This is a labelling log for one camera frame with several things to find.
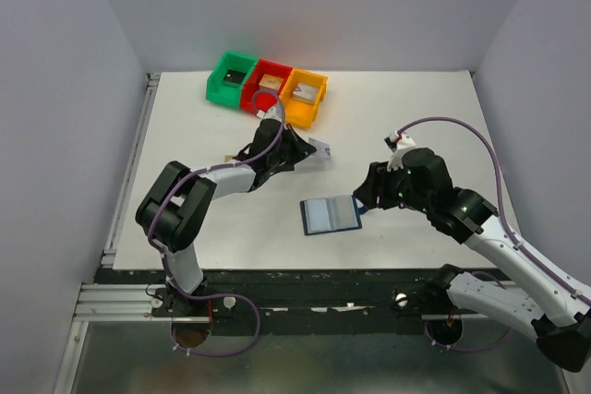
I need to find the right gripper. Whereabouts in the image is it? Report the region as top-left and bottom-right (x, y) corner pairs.
(352, 157), (432, 213)

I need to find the white silver card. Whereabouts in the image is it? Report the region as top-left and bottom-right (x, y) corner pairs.
(308, 137), (332, 160)

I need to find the blue card holder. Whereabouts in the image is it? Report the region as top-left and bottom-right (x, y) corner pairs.
(299, 195), (368, 236)

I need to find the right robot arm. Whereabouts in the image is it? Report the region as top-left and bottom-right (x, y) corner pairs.
(354, 148), (590, 373)

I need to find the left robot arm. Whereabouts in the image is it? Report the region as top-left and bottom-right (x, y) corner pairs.
(135, 118), (317, 316)

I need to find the yellow bin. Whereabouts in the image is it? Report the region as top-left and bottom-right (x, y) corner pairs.
(280, 68), (328, 129)

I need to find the grey block in yellow bin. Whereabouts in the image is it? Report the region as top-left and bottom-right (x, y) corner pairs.
(293, 82), (319, 103)

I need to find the red bin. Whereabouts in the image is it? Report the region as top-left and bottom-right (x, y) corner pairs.
(239, 59), (293, 114)

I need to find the tan block in red bin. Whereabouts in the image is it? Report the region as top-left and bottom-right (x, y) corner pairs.
(259, 74), (283, 91)

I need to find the dark block in green bin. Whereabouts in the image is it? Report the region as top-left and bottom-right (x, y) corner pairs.
(223, 69), (246, 88)

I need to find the green bin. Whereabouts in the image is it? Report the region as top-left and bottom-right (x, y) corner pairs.
(206, 51), (259, 109)

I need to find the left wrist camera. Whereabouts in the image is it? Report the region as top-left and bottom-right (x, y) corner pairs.
(256, 105), (284, 122)

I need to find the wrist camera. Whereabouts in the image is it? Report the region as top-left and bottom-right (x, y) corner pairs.
(384, 131), (416, 172)
(256, 105), (284, 122)

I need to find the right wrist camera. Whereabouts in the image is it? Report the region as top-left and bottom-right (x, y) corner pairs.
(384, 131), (416, 172)

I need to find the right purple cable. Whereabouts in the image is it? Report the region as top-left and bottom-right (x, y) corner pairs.
(392, 115), (591, 352)

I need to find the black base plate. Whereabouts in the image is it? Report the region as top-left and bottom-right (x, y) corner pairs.
(151, 267), (481, 338)

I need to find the aluminium rail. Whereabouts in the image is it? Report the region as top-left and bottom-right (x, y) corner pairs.
(73, 284), (152, 322)

